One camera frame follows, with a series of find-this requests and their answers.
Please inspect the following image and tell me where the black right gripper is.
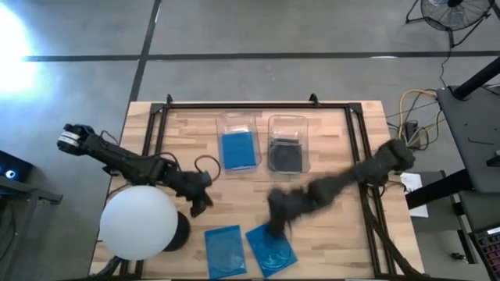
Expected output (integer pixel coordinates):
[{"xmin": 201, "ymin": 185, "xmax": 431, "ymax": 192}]
[{"xmin": 267, "ymin": 187, "xmax": 313, "ymax": 238}]

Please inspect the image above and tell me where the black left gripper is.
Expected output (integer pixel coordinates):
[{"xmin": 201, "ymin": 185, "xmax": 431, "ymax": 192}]
[{"xmin": 171, "ymin": 170, "xmax": 214, "ymax": 219}]

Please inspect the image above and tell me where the blue jewel case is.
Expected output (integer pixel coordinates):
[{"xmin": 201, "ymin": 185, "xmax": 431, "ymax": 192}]
[
  {"xmin": 204, "ymin": 224, "xmax": 248, "ymax": 280},
  {"xmin": 220, "ymin": 131, "xmax": 258, "ymax": 170},
  {"xmin": 245, "ymin": 222, "xmax": 298, "ymax": 279}
]

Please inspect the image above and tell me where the clear plastic bin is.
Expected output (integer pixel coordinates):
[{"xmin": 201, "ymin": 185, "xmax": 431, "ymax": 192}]
[
  {"xmin": 266, "ymin": 113, "xmax": 310, "ymax": 175},
  {"xmin": 216, "ymin": 112, "xmax": 263, "ymax": 173}
]

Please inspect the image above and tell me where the black round lamp base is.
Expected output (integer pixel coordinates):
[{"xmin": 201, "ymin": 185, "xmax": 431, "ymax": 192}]
[{"xmin": 162, "ymin": 210, "xmax": 192, "ymax": 253}]

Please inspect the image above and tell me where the white globe lamp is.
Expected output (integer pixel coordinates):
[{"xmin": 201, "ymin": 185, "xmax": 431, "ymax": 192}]
[{"xmin": 99, "ymin": 184, "xmax": 180, "ymax": 261}]

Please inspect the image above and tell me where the white paper sheet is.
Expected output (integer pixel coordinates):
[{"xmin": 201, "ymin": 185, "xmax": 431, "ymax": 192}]
[{"xmin": 400, "ymin": 171, "xmax": 430, "ymax": 219}]

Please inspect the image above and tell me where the grey metal stand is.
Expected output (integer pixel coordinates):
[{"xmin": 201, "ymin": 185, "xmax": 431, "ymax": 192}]
[{"xmin": 0, "ymin": 174, "xmax": 63, "ymax": 206}]

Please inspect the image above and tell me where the black support beam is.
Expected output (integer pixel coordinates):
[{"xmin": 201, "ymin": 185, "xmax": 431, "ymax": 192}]
[{"xmin": 405, "ymin": 168, "xmax": 476, "ymax": 210}]

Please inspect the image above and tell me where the black power adapter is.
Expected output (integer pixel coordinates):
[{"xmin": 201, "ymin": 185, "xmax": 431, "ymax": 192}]
[{"xmin": 404, "ymin": 121, "xmax": 421, "ymax": 149}]

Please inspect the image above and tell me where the black device with blue light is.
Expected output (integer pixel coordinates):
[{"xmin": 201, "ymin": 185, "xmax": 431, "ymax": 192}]
[{"xmin": 0, "ymin": 150, "xmax": 34, "ymax": 183}]

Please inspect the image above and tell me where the laptop keyboard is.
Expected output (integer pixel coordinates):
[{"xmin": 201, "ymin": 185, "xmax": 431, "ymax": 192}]
[{"xmin": 470, "ymin": 226, "xmax": 500, "ymax": 281}]

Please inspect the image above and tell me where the black side desk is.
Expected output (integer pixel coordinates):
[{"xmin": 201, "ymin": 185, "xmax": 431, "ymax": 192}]
[{"xmin": 435, "ymin": 85, "xmax": 500, "ymax": 235}]

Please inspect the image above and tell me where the black slanted pole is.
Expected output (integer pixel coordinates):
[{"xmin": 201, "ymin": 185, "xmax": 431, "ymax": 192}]
[{"xmin": 452, "ymin": 56, "xmax": 500, "ymax": 101}]

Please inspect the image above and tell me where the black floor fan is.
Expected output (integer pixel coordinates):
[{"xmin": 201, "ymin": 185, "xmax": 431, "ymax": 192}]
[{"xmin": 405, "ymin": 0, "xmax": 494, "ymax": 48}]

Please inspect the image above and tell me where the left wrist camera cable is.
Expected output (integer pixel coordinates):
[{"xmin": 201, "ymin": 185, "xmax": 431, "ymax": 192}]
[{"xmin": 194, "ymin": 154, "xmax": 222, "ymax": 183}]

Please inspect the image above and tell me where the black metal table frame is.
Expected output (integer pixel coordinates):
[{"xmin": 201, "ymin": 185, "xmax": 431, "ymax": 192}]
[{"xmin": 116, "ymin": 93, "xmax": 427, "ymax": 280}]

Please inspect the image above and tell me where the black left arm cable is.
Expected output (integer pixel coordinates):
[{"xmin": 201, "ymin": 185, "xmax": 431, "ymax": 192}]
[{"xmin": 101, "ymin": 130, "xmax": 120, "ymax": 147}]

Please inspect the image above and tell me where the yellow cable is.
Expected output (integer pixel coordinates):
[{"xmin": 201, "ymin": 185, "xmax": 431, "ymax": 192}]
[{"xmin": 398, "ymin": 88, "xmax": 439, "ymax": 151}]

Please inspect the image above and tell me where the black fan cable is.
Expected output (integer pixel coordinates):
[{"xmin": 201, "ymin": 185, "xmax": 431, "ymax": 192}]
[{"xmin": 439, "ymin": 45, "xmax": 453, "ymax": 89}]

